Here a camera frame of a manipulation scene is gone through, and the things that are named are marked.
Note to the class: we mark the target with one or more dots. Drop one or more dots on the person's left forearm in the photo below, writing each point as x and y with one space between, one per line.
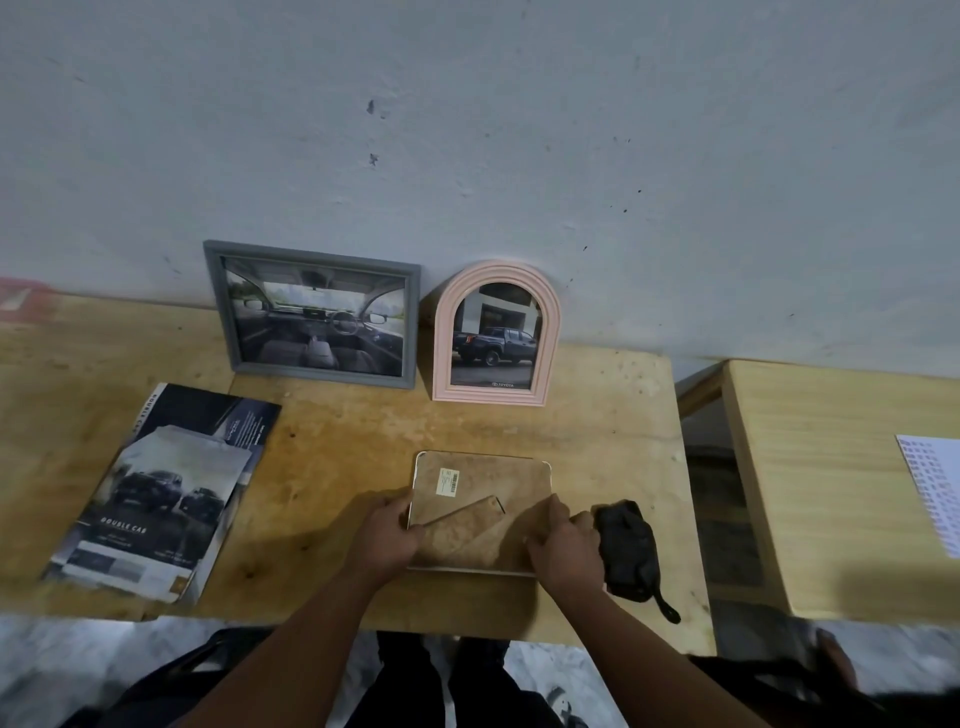
300 652

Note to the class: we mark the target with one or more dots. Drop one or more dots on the dark blue car brochure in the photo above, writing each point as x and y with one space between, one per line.
217 412

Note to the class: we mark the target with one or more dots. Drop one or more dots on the grey frame with car photo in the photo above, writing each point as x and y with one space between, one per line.
315 319

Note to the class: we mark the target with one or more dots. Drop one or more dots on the red and white sticker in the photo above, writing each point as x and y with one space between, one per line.
21 298

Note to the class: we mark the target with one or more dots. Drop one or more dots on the person's right forearm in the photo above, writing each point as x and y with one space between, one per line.
652 667

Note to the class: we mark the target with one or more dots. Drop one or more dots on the person's left thumb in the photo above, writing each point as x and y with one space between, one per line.
412 537

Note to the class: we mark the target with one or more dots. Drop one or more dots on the person's right thumb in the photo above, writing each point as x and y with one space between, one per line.
537 544

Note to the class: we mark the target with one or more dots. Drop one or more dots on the white frame with brown backboard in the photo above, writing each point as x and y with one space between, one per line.
487 495

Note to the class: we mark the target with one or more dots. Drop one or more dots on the pickup truck brochure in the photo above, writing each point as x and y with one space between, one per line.
154 510

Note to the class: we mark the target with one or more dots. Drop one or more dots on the person's black trousers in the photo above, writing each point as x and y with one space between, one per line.
442 686

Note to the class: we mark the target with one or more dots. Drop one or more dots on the person's left hand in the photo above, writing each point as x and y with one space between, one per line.
379 544

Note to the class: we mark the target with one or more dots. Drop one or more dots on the pink arched frame with photo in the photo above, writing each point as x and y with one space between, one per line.
496 337

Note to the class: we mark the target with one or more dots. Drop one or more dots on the white printed paper sheet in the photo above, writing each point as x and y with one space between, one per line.
934 487

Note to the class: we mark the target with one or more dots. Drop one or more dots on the person's right hand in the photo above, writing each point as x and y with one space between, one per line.
574 559

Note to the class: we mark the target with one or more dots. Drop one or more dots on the white barcode sticker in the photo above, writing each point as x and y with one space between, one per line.
448 482

